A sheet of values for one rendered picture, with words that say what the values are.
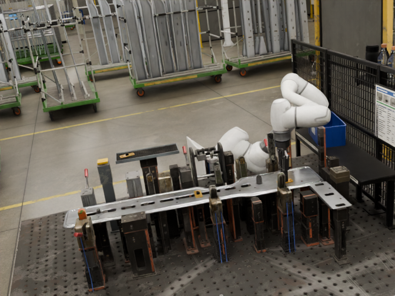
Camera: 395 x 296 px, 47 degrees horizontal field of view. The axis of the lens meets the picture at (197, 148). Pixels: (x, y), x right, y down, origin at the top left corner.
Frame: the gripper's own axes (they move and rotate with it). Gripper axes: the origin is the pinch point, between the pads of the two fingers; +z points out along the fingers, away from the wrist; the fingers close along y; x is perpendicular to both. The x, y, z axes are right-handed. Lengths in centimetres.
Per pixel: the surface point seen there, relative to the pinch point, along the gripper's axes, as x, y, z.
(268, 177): 5.6, 10.1, 4.6
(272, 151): -0.3, 19.6, -6.1
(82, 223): 105, -15, -2
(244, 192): 23.1, -3.3, 4.6
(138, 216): 79, -13, 2
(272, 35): -246, 769, 36
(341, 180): -26.3, -11.9, 3.1
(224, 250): 40, -16, 28
